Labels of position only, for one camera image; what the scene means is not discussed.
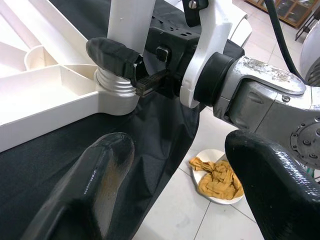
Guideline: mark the white tapered plastic table leg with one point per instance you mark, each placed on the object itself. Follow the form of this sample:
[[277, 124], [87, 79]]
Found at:
[[130, 25]]

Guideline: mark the white plastic children table top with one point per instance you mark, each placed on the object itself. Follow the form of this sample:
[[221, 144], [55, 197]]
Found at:
[[37, 100]]

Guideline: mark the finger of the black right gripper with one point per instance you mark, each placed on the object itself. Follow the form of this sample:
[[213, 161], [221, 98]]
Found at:
[[112, 57]]

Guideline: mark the black table cloth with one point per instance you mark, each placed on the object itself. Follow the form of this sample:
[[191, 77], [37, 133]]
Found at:
[[62, 140]]

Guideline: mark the white round basket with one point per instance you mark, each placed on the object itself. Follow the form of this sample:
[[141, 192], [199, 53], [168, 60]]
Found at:
[[212, 152]]

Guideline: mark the brown wooden cabinet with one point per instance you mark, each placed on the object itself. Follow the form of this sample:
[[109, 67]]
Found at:
[[287, 10]]

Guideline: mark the yellow crumpled cloth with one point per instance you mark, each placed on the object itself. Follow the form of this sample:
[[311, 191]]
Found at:
[[217, 182]]

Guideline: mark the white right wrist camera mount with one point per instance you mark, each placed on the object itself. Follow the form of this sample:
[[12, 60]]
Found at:
[[212, 32]]

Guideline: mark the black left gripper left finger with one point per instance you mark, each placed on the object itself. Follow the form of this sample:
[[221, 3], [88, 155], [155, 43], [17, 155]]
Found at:
[[82, 190]]

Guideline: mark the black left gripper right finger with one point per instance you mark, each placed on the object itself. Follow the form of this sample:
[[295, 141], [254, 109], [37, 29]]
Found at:
[[280, 195]]

